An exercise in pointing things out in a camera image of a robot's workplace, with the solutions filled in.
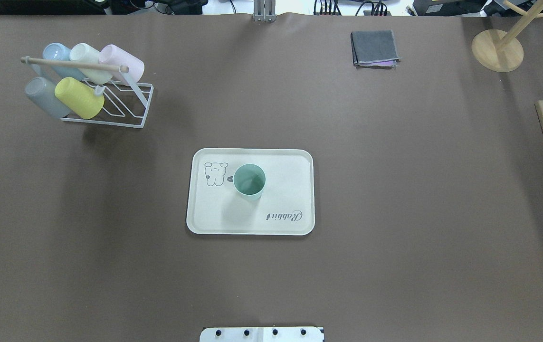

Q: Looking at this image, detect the green cup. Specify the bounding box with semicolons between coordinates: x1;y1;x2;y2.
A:
233;164;267;200

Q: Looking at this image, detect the pink cup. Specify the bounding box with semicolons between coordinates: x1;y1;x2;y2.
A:
98;45;145;82

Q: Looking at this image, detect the wooden mug tree stand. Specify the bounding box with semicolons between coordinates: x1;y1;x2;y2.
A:
471;0;543;72

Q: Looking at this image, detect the grey folded cloth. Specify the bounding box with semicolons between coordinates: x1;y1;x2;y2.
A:
350;30;401;68

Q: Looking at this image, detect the yellow cup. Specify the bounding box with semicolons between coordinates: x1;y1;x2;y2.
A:
54;76;105;120

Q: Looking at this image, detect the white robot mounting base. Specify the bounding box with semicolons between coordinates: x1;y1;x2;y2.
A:
199;325;325;342

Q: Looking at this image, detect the cream rabbit tray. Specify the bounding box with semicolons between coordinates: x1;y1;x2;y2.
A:
186;148;315;236

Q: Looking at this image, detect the blue cup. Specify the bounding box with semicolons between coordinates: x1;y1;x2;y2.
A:
42;42;86;81

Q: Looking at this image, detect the white wire cup rack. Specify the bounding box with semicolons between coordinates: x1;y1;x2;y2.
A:
20;56;154;129

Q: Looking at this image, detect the aluminium frame post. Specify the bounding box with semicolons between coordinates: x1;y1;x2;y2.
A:
253;0;277;22

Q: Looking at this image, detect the cream cup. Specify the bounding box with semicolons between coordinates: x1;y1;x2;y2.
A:
69;43;113;85

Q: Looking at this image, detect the grey cup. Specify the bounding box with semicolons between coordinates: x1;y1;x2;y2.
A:
24;76;71;119

